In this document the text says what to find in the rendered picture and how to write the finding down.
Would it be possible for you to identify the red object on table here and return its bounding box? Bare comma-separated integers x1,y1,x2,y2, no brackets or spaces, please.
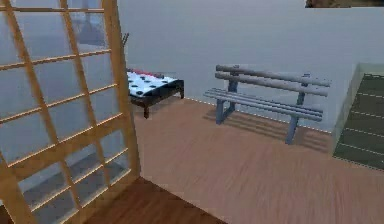
127,68,165,80

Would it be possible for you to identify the grey slatted bench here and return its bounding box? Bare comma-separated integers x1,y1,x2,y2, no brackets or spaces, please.
203,64,332,146

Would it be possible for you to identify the wooden glass-paned room door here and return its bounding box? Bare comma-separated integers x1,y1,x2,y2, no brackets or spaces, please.
0,0,142,224

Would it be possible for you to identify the brown framed wall picture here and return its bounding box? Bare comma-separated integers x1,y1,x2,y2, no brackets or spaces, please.
304,0,384,9

